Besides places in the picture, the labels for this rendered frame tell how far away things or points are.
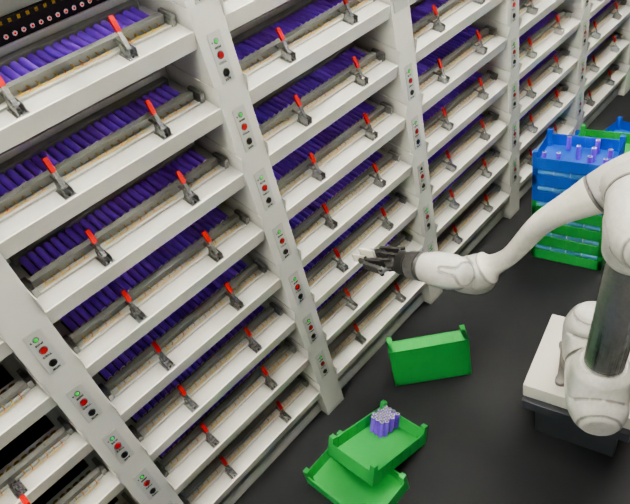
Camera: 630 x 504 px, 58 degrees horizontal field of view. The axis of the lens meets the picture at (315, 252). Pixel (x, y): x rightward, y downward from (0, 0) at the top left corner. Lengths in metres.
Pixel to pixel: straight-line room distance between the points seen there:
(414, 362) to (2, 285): 1.48
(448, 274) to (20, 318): 1.08
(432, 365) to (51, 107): 1.61
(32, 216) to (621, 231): 1.21
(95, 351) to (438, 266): 0.94
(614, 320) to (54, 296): 1.30
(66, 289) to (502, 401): 1.57
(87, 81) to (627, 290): 1.25
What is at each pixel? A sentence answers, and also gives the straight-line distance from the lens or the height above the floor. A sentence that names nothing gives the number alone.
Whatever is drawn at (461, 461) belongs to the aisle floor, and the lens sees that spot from 2.16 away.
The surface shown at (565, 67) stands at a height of 0.54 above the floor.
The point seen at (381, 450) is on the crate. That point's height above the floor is 0.06.
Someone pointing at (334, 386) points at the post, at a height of 0.11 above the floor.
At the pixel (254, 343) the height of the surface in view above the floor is 0.57.
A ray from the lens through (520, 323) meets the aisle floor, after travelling 2.54.
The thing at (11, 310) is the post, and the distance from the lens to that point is 1.37.
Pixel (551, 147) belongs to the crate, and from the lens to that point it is 2.69.
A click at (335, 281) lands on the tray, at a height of 0.54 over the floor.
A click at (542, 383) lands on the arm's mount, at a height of 0.26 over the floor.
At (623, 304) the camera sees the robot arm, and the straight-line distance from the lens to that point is 1.49.
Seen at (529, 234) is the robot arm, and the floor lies 0.86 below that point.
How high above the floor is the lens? 1.86
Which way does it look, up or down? 38 degrees down
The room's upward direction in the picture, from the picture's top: 16 degrees counter-clockwise
